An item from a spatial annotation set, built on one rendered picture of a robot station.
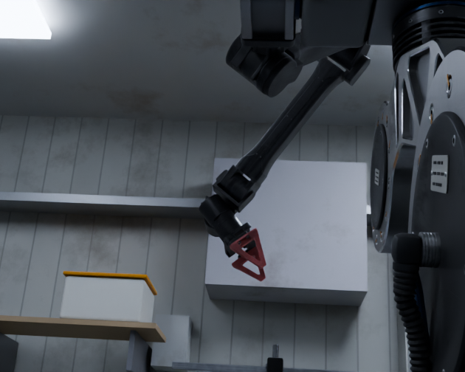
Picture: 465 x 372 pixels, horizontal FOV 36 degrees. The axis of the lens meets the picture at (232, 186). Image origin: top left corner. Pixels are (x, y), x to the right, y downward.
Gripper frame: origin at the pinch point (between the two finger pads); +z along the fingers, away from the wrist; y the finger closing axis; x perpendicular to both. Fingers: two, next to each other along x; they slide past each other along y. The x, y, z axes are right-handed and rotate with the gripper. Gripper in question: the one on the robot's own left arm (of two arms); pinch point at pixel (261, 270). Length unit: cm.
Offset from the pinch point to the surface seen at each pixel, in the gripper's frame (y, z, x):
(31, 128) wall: 310, -263, 13
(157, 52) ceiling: 221, -204, -73
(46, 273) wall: 311, -161, 59
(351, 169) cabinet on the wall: 269, -86, -137
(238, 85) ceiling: 257, -174, -112
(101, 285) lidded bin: 243, -107, 32
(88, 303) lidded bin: 243, -102, 44
